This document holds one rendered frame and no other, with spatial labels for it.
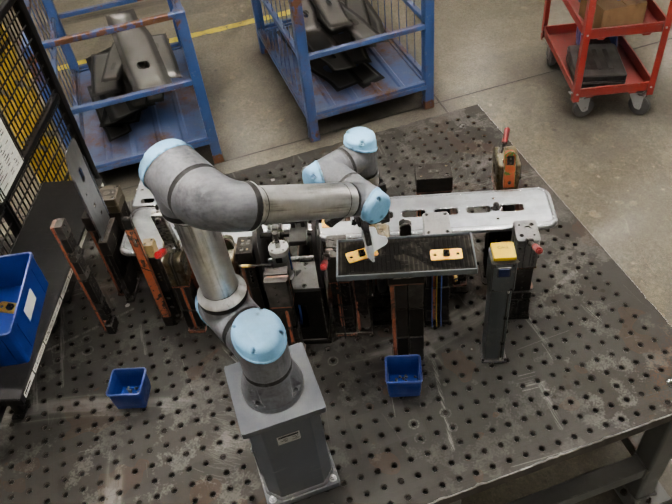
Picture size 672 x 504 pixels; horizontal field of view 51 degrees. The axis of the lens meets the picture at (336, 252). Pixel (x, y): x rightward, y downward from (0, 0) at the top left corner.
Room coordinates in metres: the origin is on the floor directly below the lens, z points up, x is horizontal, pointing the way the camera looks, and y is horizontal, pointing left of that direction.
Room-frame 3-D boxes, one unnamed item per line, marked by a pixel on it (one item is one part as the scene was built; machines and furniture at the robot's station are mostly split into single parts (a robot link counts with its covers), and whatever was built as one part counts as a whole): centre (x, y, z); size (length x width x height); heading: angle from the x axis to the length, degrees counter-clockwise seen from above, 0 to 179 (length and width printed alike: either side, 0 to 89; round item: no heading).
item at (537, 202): (1.65, -0.01, 1.00); 1.38 x 0.22 x 0.02; 84
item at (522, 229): (1.42, -0.56, 0.88); 0.11 x 0.10 x 0.36; 174
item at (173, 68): (3.85, 1.09, 0.47); 1.20 x 0.80 x 0.95; 12
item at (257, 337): (0.98, 0.20, 1.27); 0.13 x 0.12 x 0.14; 33
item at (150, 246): (1.58, 0.57, 0.88); 0.04 x 0.04 x 0.36; 84
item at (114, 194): (1.86, 0.73, 0.88); 0.08 x 0.08 x 0.36; 84
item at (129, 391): (1.28, 0.68, 0.74); 0.11 x 0.10 x 0.09; 84
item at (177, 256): (1.53, 0.49, 0.88); 0.07 x 0.06 x 0.35; 174
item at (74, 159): (1.74, 0.74, 1.17); 0.12 x 0.01 x 0.34; 174
